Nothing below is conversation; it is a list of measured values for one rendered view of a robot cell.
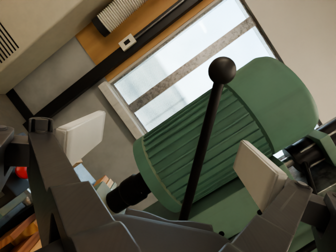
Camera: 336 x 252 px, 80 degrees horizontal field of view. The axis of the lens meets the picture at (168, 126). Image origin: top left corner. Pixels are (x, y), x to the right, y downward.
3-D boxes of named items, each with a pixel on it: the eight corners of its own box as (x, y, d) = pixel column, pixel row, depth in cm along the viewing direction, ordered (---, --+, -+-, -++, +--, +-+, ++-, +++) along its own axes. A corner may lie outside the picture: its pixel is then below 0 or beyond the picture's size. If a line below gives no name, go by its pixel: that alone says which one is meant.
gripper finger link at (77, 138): (63, 175, 13) (51, 172, 13) (102, 141, 20) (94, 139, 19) (67, 130, 12) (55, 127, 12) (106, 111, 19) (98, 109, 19)
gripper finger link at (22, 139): (34, 175, 11) (-21, 163, 11) (78, 145, 16) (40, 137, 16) (36, 149, 11) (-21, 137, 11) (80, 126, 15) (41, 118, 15)
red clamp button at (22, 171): (22, 163, 39) (26, 160, 39) (33, 175, 39) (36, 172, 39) (9, 170, 36) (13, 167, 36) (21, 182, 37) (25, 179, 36)
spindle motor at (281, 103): (138, 132, 51) (245, 58, 47) (178, 184, 54) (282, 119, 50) (121, 159, 34) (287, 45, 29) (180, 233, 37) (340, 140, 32)
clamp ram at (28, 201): (14, 182, 47) (41, 161, 46) (36, 205, 48) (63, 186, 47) (-23, 205, 38) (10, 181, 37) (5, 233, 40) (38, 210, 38)
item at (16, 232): (59, 184, 59) (75, 172, 58) (61, 187, 59) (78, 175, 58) (-16, 252, 36) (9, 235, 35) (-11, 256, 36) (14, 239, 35)
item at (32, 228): (58, 190, 57) (77, 177, 56) (63, 195, 58) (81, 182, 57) (7, 239, 40) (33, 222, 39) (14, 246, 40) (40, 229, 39)
